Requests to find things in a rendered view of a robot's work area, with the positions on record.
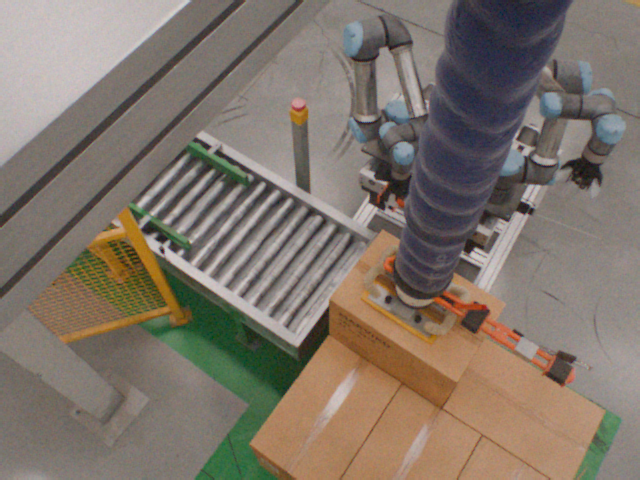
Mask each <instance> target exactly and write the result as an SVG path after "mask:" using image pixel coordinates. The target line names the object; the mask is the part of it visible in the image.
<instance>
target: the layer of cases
mask: <svg viewBox="0 0 640 480"><path fill-rule="evenodd" d="M541 374H542V371H540V370H538V369H537V368H535V367H533V366H532V365H530V364H528V363H527V362H525V361H523V360H522V359H520V358H518V357H517V356H514V355H513V354H511V353H510V352H508V351H506V350H505V349H503V348H501V347H500V346H498V345H496V344H495V343H493V342H492V341H490V340H488V339H487V338H485V339H484V341H483V343H482V344H481V346H480V348H479V349H478V351H477V352H476V354H475V356H474V357H473V359H472V361H471V362H470V364H469V365H468V366H467V368H466V369H465V371H464V373H463V374H462V376H461V377H460V379H459V381H458V382H457V384H456V385H455V387H454V388H453V390H452V391H451V393H450V394H449V396H448V397H447V399H446V400H445V402H444V404H443V405H442V407H441V408H439V407H438V406H437V405H436V404H434V403H433V402H431V401H430V400H428V399H427V398H425V397H424V396H422V395H421V394H419V393H418V392H416V391H415V390H413V389H412V388H410V387H409V386H407V385H406V384H404V383H403V382H402V381H400V380H399V379H397V378H396V377H394V376H393V375H390V374H388V373H387V372H385V371H384V370H382V369H381V368H379V367H378V366H376V365H375V364H373V363H372V362H370V361H369V360H367V359H366V358H364V357H363V356H362V355H361V354H359V353H358V352H356V351H355V350H354V349H352V348H351V347H349V346H348V345H346V344H345V343H343V342H342V341H340V340H339V339H337V338H336V337H334V336H333V335H331V334H330V335H328V337H327V338H326V339H325V341H324V342H323V344H322V345H321V346H320V348H319V349H318V350H317V352H316V353H315V355H314V356H313V357H312V359H311V360H310V362H309V363H308V364H307V366H306V367H305V368H304V370H303V371H302V373H301V374H300V375H299V377H297V378H296V380H295V381H294V383H293V384H292V385H291V387H290V388H289V389H288V391H287V392H286V394H285V395H284V396H283V398H282V399H281V400H280V402H279V403H278V405H277V407H276V409H275V410H274V412H273V413H272V414H271V416H270V417H269V418H268V420H267V421H266V423H265V424H264V425H263V427H262V428H261V429H260V431H259V432H258V434H257V435H256V436H255V437H254V438H253V439H252V441H251V442H250V445H251V447H252V449H253V450H254V452H255V454H256V456H257V457H258V459H259V460H260V461H261V462H262V463H264V464H265V465H266V466H268V467H269V468H270V469H272V470H273V471H274V472H276V473H277V474H278V475H280V476H281V477H282V478H284V480H573V478H574V476H575V474H576V472H577V470H578V468H579V466H580V463H581V461H582V459H583V458H584V456H585V454H586V452H587V450H588V447H589V445H590V443H591V441H592V439H593V437H594V435H595V433H596V431H597V428H598V426H599V424H600V422H601V420H602V418H603V416H604V414H605V411H606V410H605V409H603V408H601V407H600V406H598V405H596V404H595V403H593V402H590V401H588V400H587V399H585V398H583V397H582V396H580V395H578V394H577V393H575V392H573V391H572V390H570V389H568V388H567V387H565V386H563V387H562V388H561V385H559V384H558V383H556V382H554V381H553V380H551V379H550V378H548V377H547V376H545V375H544V376H542V375H541Z"/></svg>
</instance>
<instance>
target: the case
mask: <svg viewBox="0 0 640 480"><path fill-rule="evenodd" d="M399 242H400V240H399V239H397V238H396V237H394V236H392V235H391V234H389V233H387V232H386V231H384V230H381V231H380V232H379V234H378V235H377V236H376V238H375V239H374V240H373V242H372V243H371V244H370V246H369V247H368V249H367V251H366V252H365V253H364V255H363V256H362V257H361V259H360V260H359V261H358V262H357V264H356V265H355V266H354V268H353V269H352V270H351V272H350V273H349V274H348V276H347V277H346V278H345V279H344V281H343V282H342V283H341V285H340V286H339V287H338V289H337V290H336V291H335V292H334V293H333V294H332V295H331V297H330V298H329V333H330V334H331V335H333V336H334V337H336V338H337V339H339V340H340V341H342V342H343V343H345V344H346V345H348V346H349V347H351V348H352V349H354V350H355V351H356V352H358V353H359V354H361V355H362V356H363V357H364V358H366V359H367V360H369V361H370V362H372V363H373V364H375V365H376V366H378V367H379V368H381V369H382V370H384V371H385V372H387V373H388V374H390V375H393V376H394V377H396V378H397V379H399V380H400V381H402V382H403V383H404V384H406V385H407V386H409V387H410V388H412V389H413V390H415V391H416V392H418V393H419V394H421V395H422V396H424V397H425V398H427V399H428V400H430V401H431V402H433V403H434V404H436V405H437V406H438V407H439V408H441V407H442V405H443V404H444V402H445V400H446V399H447V397H448V396H449V394H450V393H451V391H452V390H453V388H454V387H455V385H456V384H457V382H458V381H459V379H460V377H461V376H462V374H463V373H464V371H465V369H466V368H467V366H468V365H469V364H470V362H471V361H472V359H473V357H474V356H475V354H476V352H477V351H478V349H479V348H480V346H481V344H482V343H483V341H484V339H485V338H486V336H487V334H486V333H484V332H483V331H481V330H480V332H479V333H478V334H473V333H472V332H470V331H468V330H467V329H465V328H464V327H462V326H461V325H459V324H460V323H459V322H458V321H459V320H460V318H461V317H459V316H457V315H456V319H455V322H454V324H453V326H452V328H450V332H448V334H445V335H444V336H439V337H438V338H437V340H436V341H435V343H434V344H433V345H432V346H431V345H429V344H428V343H426V342H425V341H423V340H422V339H420V338H419V337H417V336H416V335H414V334H413V333H411V332H410V331H408V330H407V329H405V328H404V327H402V326H401V325H399V324H398V323H396V322H395V321H393V320H392V319H390V318H389V317H387V316H386V315H384V314H382V313H381V312H379V311H378V310H376V309H375V308H373V307H372V306H370V305H369V304H367V303H366V302H365V301H364V300H362V299H361V296H362V295H363V293H364V292H365V291H367V289H365V286H364V279H365V277H366V275H367V272H368V270H369V269H371V267H373V266H374V265H376V264H379V262H378V261H379V258H380V255H381V254H382V252H383V251H384V250H385V249H386V248H387V247H389V246H391V245H394V246H397V247H398V246H399ZM453 280H454V281H455V282H456V283H458V284H461V285H463V286H464V287H466V288H468V291H469V292H470V300H469V302H468V303H470V302H471V301H472V300H473V301H474V300H475V301H477V302H479V303H480V304H486V305H487V307H488V309H490V312H492V313H491V314H490V316H489V317H490V318H491V319H493V320H494V321H496V320H497V318H498V317H499V315H500V314H501V312H502V310H503V309H504V307H505V305H506V303H505V302H503V301H501V300H500V299H498V298H496V297H495V296H493V295H491V294H490V293H488V292H486V291H485V290H483V289H481V288H480V287H478V286H476V285H475V284H473V283H470V282H468V281H466V280H465V279H463V278H461V277H460V276H458V275H456V274H455V273H454V278H453ZM374 281H376V282H378V283H379V284H381V285H382V286H384V287H385V288H387V289H388V290H389V289H390V290H392V291H393V292H395V283H394V282H393V281H391V280H390V279H388V278H387V277H385V276H383V275H382V274H378V275H377V276H376V278H375V279H374ZM421 310H423V311H424V312H426V313H427V314H429V315H430V316H432V317H433V318H435V319H436V320H438V321H440V322H441V323H444V321H445V318H446V317H447V315H446V314H444V313H443V312H441V311H440V310H438V309H437V308H435V307H434V306H432V305H431V306H429V307H427V308H425V309H421Z"/></svg>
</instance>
